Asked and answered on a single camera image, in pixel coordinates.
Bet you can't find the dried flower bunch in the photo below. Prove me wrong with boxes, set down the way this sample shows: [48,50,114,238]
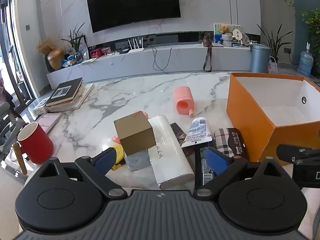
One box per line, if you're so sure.
[36,39,54,55]

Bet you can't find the black hardcover book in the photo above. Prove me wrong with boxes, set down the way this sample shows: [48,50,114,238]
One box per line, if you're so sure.
[45,77,83,107]

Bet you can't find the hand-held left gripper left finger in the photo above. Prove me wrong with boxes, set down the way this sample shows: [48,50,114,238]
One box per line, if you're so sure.
[38,147,128,199]

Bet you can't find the orange cardboard box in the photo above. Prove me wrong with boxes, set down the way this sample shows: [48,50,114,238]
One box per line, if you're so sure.
[226,72,320,166]

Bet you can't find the white router with antennas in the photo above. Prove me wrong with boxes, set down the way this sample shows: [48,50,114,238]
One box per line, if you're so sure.
[127,37,145,53]

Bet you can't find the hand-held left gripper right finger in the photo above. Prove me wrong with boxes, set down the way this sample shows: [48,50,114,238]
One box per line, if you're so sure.
[195,147,287,198]

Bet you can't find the red mug with wooden handle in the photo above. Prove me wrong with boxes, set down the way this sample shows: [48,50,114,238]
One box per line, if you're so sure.
[14,123,54,175]

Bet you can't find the plaid glasses case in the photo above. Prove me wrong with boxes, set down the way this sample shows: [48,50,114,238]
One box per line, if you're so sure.
[214,128,249,160]

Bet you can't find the stack of books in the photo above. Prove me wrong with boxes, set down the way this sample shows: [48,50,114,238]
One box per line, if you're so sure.
[47,83,95,113]

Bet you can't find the gold cardboard box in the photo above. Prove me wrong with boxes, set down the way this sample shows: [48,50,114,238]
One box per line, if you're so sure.
[114,111,156,156]

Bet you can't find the white marble television console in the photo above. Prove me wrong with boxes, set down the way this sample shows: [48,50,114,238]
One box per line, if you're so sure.
[46,42,253,89]

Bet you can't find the teddy bear display items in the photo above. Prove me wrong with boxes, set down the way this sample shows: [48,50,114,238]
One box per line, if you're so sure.
[214,23,242,47]

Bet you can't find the tall bushy green plant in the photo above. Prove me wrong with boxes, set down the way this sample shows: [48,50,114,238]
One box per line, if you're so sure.
[300,9,320,68]

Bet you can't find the white printed tube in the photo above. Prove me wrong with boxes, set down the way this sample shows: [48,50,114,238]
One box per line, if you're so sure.
[180,117,213,148]

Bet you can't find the black cable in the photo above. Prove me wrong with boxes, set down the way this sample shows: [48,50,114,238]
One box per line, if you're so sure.
[151,45,173,74]

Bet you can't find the small pastel gift bag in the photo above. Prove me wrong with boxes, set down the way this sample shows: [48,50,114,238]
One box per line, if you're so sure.
[268,56,279,74]

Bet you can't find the blue water jug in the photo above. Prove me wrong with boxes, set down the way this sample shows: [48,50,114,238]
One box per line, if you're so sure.
[297,42,314,78]

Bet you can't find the grey marbled box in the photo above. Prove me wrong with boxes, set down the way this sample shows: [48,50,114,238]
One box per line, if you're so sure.
[124,148,153,172]

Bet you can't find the pink pump bottle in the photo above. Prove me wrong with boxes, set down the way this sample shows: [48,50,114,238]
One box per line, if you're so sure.
[112,110,150,145]

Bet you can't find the black flat television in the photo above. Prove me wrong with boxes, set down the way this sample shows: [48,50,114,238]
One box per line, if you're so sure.
[85,0,181,33]

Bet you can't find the blue snack bags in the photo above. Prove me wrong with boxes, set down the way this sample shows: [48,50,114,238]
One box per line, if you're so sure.
[61,54,83,68]

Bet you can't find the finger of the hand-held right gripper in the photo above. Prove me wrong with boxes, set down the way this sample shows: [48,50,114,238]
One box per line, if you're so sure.
[276,144,320,165]

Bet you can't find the pink tumbler with loop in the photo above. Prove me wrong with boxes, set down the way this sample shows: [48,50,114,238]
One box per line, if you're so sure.
[174,86,195,117]

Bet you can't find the brown bag with strap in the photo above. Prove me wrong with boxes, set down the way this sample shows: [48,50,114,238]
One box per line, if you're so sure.
[202,34,213,72]

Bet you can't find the green leafy plant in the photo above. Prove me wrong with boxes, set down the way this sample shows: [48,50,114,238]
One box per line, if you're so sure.
[61,22,87,55]

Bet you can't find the round white paper fan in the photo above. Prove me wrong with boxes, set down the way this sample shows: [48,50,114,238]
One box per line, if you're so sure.
[232,29,243,46]

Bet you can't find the long white box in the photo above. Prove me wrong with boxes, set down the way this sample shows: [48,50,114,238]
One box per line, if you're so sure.
[148,115,195,190]

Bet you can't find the gold vase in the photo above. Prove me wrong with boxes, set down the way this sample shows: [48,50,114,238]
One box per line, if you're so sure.
[47,48,65,71]

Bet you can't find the small white printed box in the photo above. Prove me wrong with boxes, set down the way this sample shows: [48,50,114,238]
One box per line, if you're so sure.
[32,100,50,117]

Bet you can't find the blue-grey trash can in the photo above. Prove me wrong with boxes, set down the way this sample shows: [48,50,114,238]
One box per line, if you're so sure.
[250,42,271,73]

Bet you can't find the black shampoo bottle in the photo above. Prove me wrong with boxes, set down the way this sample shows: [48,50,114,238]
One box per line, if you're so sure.
[195,141,218,187]

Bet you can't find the potted long-leaf plant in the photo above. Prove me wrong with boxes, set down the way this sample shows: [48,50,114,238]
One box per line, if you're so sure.
[257,24,293,63]

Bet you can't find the sliding glass door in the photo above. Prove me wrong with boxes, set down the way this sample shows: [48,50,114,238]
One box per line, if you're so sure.
[0,0,37,105]

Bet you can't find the yellow tape measure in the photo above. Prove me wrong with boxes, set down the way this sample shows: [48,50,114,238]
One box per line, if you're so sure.
[110,144,126,171]

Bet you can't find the grey round tins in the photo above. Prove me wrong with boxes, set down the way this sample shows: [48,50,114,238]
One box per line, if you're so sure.
[221,34,234,47]

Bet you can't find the pink flat box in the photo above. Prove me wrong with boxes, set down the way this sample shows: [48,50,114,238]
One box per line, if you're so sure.
[36,113,62,134]

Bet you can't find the dark brown patterned packet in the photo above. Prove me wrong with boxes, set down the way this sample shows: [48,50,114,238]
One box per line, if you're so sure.
[170,122,197,157]

